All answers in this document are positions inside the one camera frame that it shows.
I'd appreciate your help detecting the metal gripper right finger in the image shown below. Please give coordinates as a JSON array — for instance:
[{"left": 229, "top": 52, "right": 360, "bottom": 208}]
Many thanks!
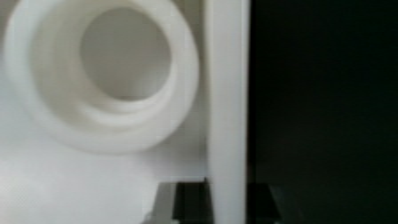
[{"left": 246, "top": 183, "right": 282, "bottom": 224}]

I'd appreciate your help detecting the white square table top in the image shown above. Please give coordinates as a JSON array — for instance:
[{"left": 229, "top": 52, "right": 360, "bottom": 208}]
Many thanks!
[{"left": 0, "top": 0, "right": 250, "bottom": 224}]

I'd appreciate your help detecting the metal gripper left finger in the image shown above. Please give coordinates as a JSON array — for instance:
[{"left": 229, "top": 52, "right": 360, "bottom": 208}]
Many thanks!
[{"left": 147, "top": 182, "right": 213, "bottom": 224}]

